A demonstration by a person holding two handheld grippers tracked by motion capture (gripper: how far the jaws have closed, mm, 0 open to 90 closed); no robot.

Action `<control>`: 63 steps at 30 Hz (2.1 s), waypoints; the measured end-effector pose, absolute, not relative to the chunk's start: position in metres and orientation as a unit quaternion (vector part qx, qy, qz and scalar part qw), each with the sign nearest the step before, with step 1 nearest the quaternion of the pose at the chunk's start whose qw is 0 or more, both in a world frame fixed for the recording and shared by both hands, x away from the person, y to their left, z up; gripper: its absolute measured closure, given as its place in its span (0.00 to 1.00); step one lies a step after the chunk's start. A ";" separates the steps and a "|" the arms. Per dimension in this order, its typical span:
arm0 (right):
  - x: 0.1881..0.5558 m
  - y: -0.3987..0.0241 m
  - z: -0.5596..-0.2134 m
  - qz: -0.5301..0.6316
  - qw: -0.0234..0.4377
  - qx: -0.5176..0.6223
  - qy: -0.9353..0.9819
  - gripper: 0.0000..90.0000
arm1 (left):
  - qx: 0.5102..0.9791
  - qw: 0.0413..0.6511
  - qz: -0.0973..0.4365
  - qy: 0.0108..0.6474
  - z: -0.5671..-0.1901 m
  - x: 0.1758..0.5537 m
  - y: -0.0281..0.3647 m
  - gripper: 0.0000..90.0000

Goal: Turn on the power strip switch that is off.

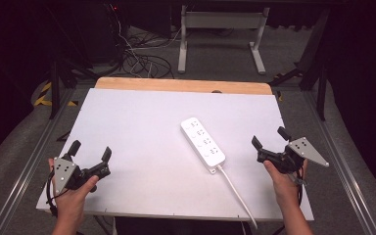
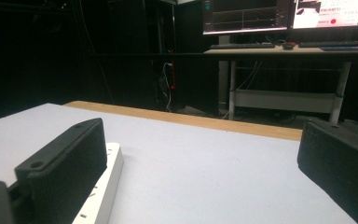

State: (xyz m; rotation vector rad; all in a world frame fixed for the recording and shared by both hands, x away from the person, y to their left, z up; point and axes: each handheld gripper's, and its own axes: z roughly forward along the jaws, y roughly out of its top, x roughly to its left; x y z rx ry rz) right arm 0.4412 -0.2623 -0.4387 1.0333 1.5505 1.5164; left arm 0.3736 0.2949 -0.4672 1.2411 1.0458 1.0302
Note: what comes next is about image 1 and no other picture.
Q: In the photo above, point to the black yellow hazard tape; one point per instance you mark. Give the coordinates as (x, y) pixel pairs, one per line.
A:
(45, 96)

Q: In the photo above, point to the dark equipment case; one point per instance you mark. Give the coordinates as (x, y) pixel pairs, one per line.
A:
(106, 32)

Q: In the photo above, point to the person's left hand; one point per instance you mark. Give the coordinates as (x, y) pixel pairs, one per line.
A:
(71, 200)

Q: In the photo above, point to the white board cover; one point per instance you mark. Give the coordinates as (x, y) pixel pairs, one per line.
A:
(137, 137)

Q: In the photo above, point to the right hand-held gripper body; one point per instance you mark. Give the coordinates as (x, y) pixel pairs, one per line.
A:
(294, 156)

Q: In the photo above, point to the wooden table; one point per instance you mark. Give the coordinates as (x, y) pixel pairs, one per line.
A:
(176, 85)

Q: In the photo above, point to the black metal stand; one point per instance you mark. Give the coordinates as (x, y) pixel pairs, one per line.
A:
(316, 65)
(56, 84)

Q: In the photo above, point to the white power strip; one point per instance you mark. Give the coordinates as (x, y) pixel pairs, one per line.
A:
(203, 143)

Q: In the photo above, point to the person's right hand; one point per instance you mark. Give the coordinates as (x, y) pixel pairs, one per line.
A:
(283, 184)

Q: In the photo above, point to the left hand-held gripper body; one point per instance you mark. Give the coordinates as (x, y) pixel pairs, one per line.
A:
(66, 171)

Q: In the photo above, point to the metal floor rail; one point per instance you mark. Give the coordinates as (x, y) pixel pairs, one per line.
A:
(29, 163)
(342, 169)

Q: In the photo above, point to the white metal stand frame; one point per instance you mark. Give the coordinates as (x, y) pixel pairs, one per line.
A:
(222, 20)

